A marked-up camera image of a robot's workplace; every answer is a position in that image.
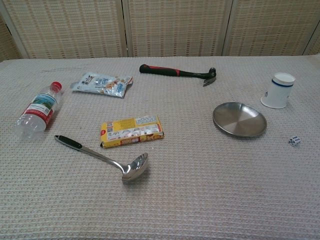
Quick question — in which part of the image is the white paper cup blue band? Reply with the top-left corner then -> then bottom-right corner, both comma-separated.
260,72 -> 296,110

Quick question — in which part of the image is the yellow cardboard box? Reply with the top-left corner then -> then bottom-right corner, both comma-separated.
99,115 -> 165,149

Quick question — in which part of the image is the round metal plate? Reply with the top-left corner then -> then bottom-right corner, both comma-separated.
212,101 -> 268,138

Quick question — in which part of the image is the white die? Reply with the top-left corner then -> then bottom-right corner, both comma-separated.
288,135 -> 302,147

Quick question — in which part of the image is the black red claw hammer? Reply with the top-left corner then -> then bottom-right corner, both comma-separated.
139,63 -> 217,88

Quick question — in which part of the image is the beige waffle weave tablecloth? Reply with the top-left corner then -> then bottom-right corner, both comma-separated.
0,56 -> 320,240

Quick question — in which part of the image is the white blue snack bag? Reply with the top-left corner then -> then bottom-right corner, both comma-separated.
70,72 -> 134,99

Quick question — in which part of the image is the woven bamboo screen panel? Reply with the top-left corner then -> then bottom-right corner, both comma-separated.
0,0 -> 130,60
122,0 -> 235,58
0,14 -> 22,62
222,0 -> 320,57
303,31 -> 320,56

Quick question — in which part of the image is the steel ladle black handle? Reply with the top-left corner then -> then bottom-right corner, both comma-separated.
54,134 -> 149,183

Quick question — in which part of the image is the clear water bottle red cap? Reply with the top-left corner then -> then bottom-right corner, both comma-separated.
13,81 -> 63,141

